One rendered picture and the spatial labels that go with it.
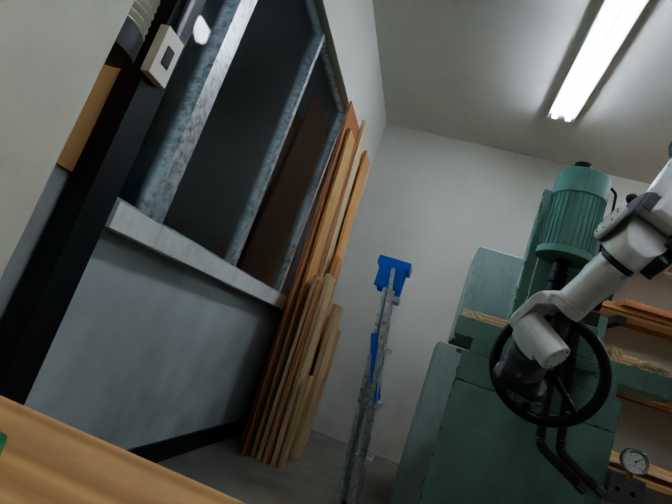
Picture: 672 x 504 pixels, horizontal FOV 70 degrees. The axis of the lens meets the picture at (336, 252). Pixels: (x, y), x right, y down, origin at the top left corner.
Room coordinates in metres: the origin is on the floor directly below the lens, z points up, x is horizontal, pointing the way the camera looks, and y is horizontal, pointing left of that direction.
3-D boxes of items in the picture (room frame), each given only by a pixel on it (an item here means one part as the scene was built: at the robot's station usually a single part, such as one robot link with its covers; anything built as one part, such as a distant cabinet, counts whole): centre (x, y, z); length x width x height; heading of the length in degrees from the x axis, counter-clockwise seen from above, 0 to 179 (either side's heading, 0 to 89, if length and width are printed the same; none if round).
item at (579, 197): (1.54, -0.72, 1.35); 0.18 x 0.18 x 0.31
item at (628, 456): (1.25, -0.90, 0.65); 0.06 x 0.04 x 0.08; 70
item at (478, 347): (1.49, -0.70, 0.82); 0.40 x 0.21 x 0.04; 70
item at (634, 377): (1.43, -0.72, 0.87); 0.61 x 0.30 x 0.06; 70
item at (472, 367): (1.66, -0.77, 0.76); 0.57 x 0.45 x 0.09; 160
